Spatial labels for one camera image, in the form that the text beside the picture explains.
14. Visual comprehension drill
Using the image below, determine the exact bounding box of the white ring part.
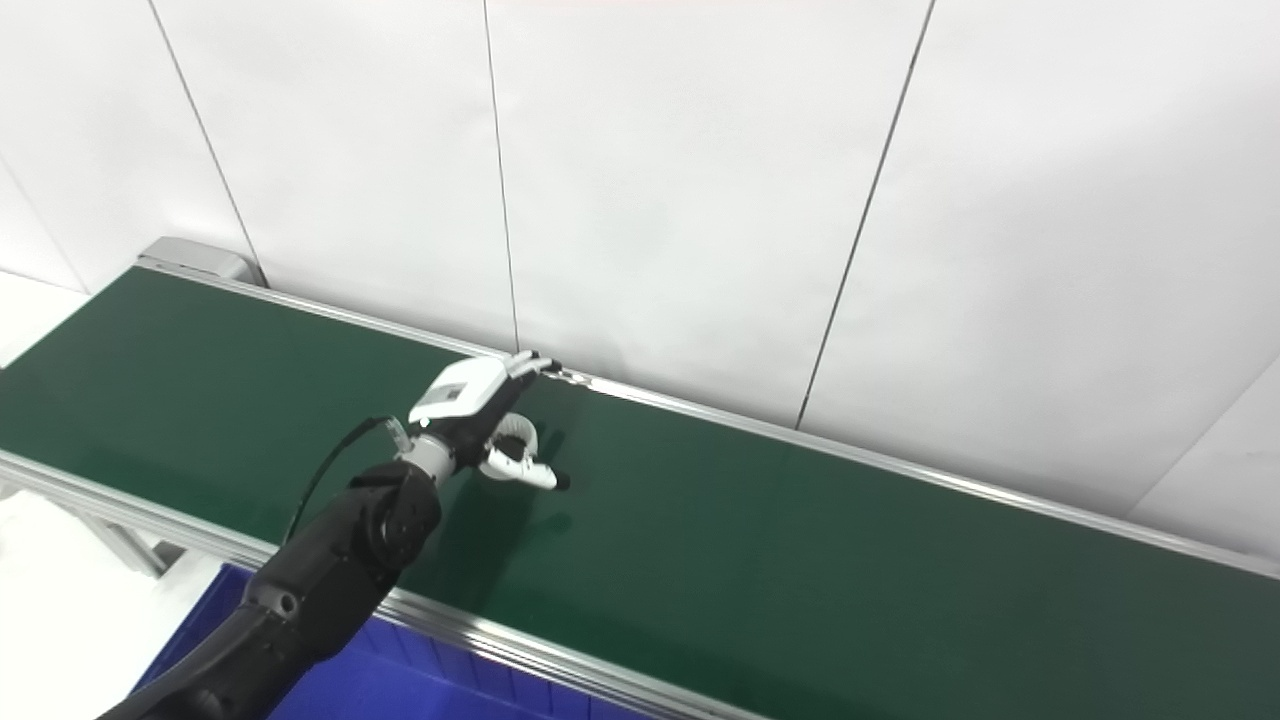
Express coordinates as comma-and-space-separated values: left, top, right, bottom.
480, 411, 542, 477

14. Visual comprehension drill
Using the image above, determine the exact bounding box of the green conveyor belt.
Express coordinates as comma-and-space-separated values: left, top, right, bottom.
0, 256, 1280, 720
0, 265, 1280, 720

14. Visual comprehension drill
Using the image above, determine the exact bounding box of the blue plastic bin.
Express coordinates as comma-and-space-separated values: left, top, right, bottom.
128, 562, 663, 720

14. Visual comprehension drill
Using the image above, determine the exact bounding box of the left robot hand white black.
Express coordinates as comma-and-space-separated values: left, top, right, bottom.
407, 350, 572, 492

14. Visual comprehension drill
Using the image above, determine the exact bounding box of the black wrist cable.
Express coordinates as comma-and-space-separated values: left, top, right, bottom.
282, 414, 411, 547

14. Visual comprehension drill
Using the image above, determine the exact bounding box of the grey conveyor end housing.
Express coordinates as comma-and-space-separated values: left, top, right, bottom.
135, 236, 268, 288

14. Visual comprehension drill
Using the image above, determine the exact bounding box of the aluminium conveyor support leg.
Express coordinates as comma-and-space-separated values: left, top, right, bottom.
72, 508, 189, 578

